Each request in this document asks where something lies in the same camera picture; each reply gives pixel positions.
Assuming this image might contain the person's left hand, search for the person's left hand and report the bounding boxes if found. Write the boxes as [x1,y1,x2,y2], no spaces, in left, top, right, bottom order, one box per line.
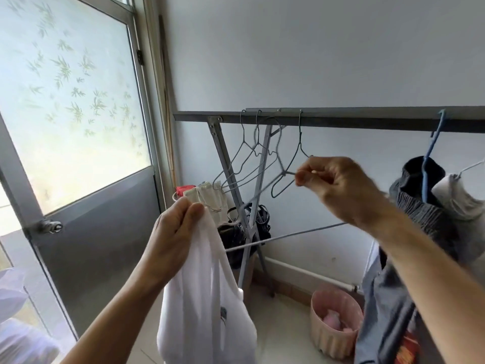
[139,196,205,288]

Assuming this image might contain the person's right hand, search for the person's right hand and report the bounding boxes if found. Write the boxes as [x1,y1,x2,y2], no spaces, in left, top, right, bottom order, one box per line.
[294,156,392,229]

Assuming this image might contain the grey wire hanger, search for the grey wire hanger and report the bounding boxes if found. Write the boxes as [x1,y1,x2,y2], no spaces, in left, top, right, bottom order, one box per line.
[220,117,298,203]
[270,110,314,199]
[211,110,266,192]
[220,110,279,194]

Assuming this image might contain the white garment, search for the white garment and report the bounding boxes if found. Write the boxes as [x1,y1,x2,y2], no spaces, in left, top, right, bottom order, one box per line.
[157,197,258,364]

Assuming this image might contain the person's right forearm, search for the person's right forearm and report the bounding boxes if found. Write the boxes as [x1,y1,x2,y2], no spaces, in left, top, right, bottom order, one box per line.
[362,201,485,364]

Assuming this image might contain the person's left forearm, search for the person's left forearm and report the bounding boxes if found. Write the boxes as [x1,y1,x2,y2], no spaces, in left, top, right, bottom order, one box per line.
[60,267,169,364]

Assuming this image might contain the beige cloth bag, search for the beige cloth bag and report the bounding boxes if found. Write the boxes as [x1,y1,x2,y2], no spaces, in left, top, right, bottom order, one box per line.
[182,181,229,226]

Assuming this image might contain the red and white container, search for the red and white container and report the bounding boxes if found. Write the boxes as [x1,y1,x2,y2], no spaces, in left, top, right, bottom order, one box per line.
[172,184,197,202]

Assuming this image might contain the black bag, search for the black bag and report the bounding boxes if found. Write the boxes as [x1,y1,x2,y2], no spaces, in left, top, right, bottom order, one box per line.
[217,202,272,270]

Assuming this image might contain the grey metal drying rack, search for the grey metal drying rack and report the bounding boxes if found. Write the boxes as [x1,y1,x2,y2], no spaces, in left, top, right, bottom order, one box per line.
[174,106,485,300]

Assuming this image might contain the aluminium door with frosted glass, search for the aluminium door with frosted glass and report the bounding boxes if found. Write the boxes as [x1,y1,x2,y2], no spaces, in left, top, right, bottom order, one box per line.
[0,0,168,339]

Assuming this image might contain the dark grey shorts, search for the dark grey shorts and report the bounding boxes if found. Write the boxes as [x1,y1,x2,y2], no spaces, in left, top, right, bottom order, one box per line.
[390,155,457,258]

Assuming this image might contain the blue plastic hanger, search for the blue plastic hanger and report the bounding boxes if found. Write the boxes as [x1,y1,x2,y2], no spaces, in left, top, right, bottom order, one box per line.
[422,109,446,204]

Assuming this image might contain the pink items in basket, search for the pink items in basket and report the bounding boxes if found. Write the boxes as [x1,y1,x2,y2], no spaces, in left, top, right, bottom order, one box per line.
[322,309,357,335]

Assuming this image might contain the silver door knob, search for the silver door knob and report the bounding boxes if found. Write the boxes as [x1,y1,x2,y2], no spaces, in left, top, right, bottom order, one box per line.
[37,219,64,235]

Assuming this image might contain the blue-grey shirt with red print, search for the blue-grey shirt with red print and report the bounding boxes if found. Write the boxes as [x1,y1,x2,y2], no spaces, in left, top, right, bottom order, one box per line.
[354,242,423,364]

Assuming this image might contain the pink ribbed plastic basket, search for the pink ribbed plastic basket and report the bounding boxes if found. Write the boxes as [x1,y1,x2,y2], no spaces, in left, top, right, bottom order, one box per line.
[310,285,365,359]

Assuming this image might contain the light grey garment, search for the light grey garment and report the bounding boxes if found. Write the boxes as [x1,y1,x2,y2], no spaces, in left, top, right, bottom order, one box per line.
[431,173,485,264]

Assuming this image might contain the white cloth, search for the white cloth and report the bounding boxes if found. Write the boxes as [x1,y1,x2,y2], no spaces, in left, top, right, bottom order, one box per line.
[0,267,61,364]

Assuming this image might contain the white wall pipe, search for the white wall pipe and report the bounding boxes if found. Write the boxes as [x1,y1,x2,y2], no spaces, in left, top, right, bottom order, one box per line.
[261,255,359,292]

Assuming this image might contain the white wire hanger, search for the white wire hanger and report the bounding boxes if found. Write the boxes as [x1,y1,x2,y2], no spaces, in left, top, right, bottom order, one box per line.
[453,161,485,181]

